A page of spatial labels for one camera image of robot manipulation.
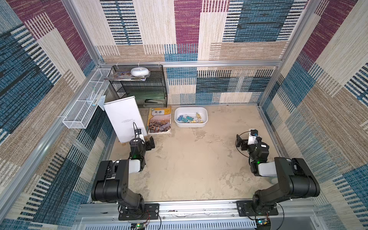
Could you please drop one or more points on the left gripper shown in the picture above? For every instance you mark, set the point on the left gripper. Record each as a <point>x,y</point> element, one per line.
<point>147,146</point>

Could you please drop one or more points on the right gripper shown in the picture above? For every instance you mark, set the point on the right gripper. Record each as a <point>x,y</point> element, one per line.
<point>241,141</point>

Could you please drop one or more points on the teal binder clip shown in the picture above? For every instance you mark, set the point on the teal binder clip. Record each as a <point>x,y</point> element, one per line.
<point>187,118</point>

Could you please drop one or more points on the white plastic storage box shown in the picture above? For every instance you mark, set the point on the white plastic storage box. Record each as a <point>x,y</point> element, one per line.
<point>191,112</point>

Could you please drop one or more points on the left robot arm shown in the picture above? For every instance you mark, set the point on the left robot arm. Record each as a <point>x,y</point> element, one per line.
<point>111,181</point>

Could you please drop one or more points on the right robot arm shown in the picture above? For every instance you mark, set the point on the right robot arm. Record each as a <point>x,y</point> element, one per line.
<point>294,178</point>

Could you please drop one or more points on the English textbook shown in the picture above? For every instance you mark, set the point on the English textbook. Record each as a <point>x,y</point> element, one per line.
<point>159,120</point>

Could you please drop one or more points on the white book on stand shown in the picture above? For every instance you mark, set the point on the white book on stand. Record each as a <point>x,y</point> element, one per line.
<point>124,116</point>

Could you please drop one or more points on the black stapler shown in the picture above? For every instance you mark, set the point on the black stapler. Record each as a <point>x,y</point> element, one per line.
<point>151,101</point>

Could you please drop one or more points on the black mesh shelf rack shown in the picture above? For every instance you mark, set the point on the black mesh shelf rack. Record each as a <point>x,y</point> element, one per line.
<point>154,87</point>

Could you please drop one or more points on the magazine on shelf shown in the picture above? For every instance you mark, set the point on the magazine on shelf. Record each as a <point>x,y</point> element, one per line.
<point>125,76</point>

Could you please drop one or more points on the white round device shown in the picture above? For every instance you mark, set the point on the white round device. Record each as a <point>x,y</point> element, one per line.
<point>140,72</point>

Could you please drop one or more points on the white wire wall basket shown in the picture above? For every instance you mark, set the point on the white wire wall basket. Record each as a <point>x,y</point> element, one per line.
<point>83,109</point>

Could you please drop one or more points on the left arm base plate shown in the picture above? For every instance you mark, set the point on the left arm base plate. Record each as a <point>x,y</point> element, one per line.
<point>146,212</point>

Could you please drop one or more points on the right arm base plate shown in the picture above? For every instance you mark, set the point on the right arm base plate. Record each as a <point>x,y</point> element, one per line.
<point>246,208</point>

